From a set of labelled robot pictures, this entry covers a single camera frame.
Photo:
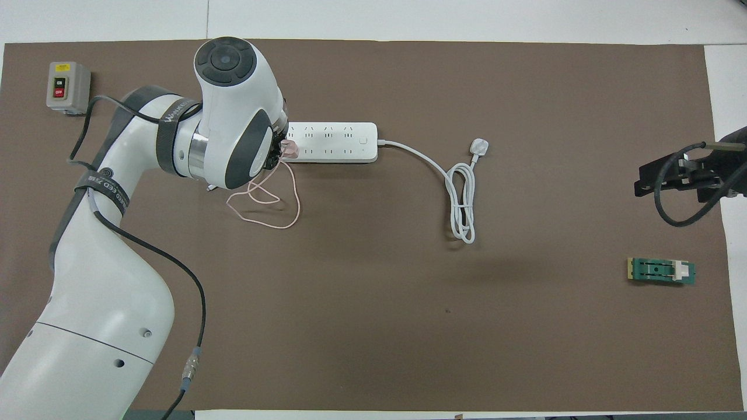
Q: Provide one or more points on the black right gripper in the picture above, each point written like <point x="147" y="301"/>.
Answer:
<point x="718" y="166"/>

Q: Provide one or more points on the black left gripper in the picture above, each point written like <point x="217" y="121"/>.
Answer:
<point x="272" y="156"/>

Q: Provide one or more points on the pink charger adapter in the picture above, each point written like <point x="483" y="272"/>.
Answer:
<point x="290" y="150"/>

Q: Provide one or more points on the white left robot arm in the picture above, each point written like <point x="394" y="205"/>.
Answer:
<point x="99" y="303"/>

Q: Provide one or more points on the white power strip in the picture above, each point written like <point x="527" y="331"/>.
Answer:
<point x="338" y="142"/>

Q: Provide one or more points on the brown table mat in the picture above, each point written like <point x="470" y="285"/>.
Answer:
<point x="379" y="321"/>

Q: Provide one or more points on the green knife switch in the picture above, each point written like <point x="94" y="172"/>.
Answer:
<point x="659" y="271"/>

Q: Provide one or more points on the grey on-off switch box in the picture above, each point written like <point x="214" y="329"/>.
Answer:
<point x="67" y="87"/>

